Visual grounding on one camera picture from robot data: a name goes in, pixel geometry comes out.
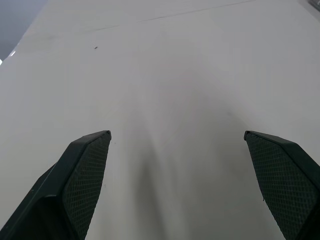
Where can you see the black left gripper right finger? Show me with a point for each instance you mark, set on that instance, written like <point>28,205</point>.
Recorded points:
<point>287,185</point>

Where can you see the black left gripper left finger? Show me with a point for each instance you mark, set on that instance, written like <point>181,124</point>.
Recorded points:
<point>65,190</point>

